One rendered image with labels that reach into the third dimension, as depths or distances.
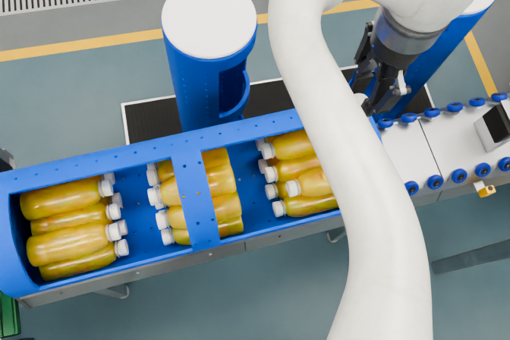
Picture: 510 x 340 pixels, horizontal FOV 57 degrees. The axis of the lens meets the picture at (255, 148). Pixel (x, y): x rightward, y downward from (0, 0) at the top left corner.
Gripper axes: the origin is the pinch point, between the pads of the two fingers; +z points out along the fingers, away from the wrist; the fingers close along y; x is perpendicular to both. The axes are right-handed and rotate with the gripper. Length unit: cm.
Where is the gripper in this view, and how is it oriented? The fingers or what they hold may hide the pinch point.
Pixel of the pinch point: (363, 96)
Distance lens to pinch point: 87.3
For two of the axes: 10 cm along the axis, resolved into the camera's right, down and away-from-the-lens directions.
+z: -0.6, 3.5, 9.3
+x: -9.6, 2.2, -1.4
